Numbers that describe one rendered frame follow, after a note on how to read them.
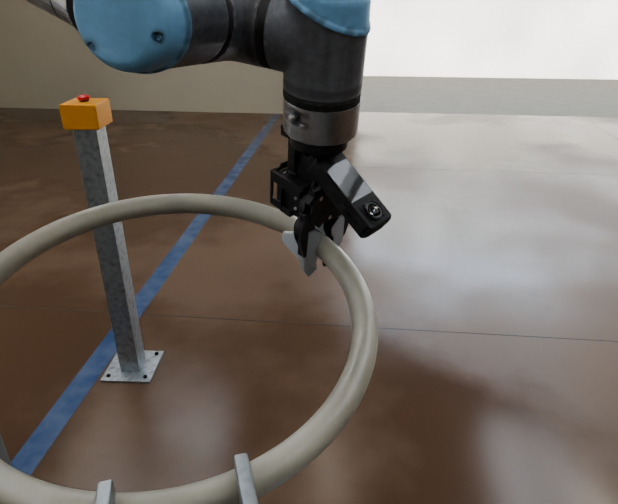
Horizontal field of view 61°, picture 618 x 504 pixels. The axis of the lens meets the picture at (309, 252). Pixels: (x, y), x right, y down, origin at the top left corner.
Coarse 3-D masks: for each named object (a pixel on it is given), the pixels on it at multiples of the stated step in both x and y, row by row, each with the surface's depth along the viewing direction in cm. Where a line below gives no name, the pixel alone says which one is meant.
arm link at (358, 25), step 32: (288, 0) 53; (320, 0) 51; (352, 0) 52; (288, 32) 54; (320, 32) 53; (352, 32) 53; (288, 64) 57; (320, 64) 55; (352, 64) 56; (288, 96) 59; (320, 96) 57; (352, 96) 58
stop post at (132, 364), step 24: (72, 120) 169; (96, 120) 168; (96, 144) 174; (96, 168) 178; (96, 192) 182; (96, 240) 190; (120, 240) 193; (120, 264) 194; (120, 288) 198; (120, 312) 203; (120, 336) 208; (120, 360) 214; (144, 360) 221
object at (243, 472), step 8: (240, 456) 45; (240, 464) 44; (248, 464) 44; (240, 472) 43; (248, 472) 43; (240, 480) 42; (248, 480) 42; (104, 488) 42; (112, 488) 42; (240, 488) 42; (248, 488) 41; (96, 496) 41; (104, 496) 41; (112, 496) 42; (240, 496) 41; (248, 496) 41; (256, 496) 41
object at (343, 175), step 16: (320, 160) 64; (336, 160) 65; (320, 176) 64; (336, 176) 64; (352, 176) 65; (336, 192) 64; (352, 192) 64; (368, 192) 65; (352, 208) 63; (368, 208) 63; (384, 208) 65; (352, 224) 64; (368, 224) 63; (384, 224) 64
